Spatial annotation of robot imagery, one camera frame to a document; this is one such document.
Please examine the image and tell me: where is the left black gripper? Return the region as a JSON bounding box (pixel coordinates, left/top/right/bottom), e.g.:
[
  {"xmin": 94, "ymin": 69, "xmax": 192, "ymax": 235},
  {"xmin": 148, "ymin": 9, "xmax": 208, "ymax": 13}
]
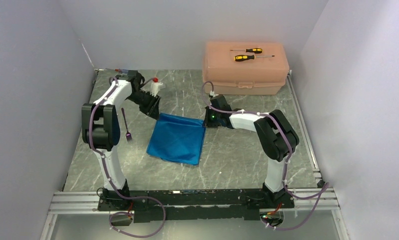
[{"xmin": 127, "ymin": 90, "xmax": 161, "ymax": 121}]

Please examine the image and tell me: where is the blue cloth napkin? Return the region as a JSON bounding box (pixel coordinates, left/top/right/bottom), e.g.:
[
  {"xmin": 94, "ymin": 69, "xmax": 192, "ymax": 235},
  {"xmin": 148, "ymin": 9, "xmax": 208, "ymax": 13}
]
[{"xmin": 146, "ymin": 113, "xmax": 206, "ymax": 166}]

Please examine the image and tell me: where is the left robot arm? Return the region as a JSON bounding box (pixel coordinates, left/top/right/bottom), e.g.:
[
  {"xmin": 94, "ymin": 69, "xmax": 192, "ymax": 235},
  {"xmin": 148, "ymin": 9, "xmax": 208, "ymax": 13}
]
[{"xmin": 81, "ymin": 70, "xmax": 165, "ymax": 210}]

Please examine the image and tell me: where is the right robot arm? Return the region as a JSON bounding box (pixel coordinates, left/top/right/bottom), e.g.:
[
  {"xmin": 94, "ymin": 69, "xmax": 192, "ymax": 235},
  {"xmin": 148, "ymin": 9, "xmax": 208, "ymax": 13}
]
[{"xmin": 203, "ymin": 95, "xmax": 300, "ymax": 208}]

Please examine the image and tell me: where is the purple fork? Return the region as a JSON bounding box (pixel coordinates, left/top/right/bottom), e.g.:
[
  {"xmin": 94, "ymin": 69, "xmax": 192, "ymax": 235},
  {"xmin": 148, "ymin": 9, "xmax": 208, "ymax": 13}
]
[{"xmin": 121, "ymin": 107, "xmax": 133, "ymax": 143}]

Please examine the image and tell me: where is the blue red screwdriver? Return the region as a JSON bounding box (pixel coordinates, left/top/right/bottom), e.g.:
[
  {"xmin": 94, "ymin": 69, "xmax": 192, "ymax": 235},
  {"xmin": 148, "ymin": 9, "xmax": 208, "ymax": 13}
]
[{"xmin": 106, "ymin": 68, "xmax": 130, "ymax": 75}]

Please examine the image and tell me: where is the peach plastic toolbox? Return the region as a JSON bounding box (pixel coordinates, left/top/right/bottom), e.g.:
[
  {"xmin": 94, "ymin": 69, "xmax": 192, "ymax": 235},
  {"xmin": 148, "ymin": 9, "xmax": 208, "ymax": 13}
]
[{"xmin": 202, "ymin": 41, "xmax": 290, "ymax": 95}]

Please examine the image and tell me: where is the yellow black screwdriver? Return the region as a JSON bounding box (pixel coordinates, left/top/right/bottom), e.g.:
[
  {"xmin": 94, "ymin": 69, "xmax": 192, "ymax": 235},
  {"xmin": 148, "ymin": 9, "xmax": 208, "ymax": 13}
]
[{"xmin": 233, "ymin": 54, "xmax": 275, "ymax": 62}]

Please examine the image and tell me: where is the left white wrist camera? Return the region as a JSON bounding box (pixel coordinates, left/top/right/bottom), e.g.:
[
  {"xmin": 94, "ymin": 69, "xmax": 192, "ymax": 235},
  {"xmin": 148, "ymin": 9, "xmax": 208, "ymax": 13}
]
[{"xmin": 150, "ymin": 77, "xmax": 165, "ymax": 97}]

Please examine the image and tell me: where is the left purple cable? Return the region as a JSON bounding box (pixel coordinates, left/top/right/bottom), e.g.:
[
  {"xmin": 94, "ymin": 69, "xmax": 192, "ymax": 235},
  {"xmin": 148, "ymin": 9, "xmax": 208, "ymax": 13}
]
[{"xmin": 87, "ymin": 76, "xmax": 167, "ymax": 240}]

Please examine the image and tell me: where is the small black-handled screwdriver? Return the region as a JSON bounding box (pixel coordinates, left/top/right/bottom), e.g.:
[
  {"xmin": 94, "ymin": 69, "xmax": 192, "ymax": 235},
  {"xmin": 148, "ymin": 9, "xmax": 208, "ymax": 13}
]
[{"xmin": 230, "ymin": 47, "xmax": 263, "ymax": 54}]

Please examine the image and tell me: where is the aluminium frame rail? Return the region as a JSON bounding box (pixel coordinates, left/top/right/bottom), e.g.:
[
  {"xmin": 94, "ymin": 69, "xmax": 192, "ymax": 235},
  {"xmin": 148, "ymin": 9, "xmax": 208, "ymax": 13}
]
[{"xmin": 40, "ymin": 188, "xmax": 350, "ymax": 240}]

